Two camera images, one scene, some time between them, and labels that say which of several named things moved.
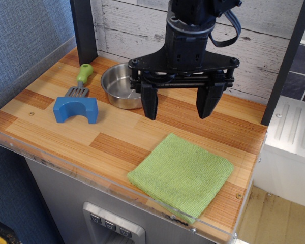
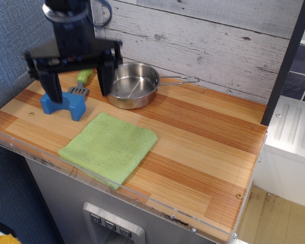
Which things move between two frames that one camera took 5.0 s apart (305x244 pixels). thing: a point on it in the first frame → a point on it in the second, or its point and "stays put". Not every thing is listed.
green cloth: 181,175 → 108,149
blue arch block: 65,107 → 74,103
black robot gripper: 183,62 → 76,48
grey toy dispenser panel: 104,226 stays put
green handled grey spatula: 85,70 stays put
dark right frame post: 289,61 stays put
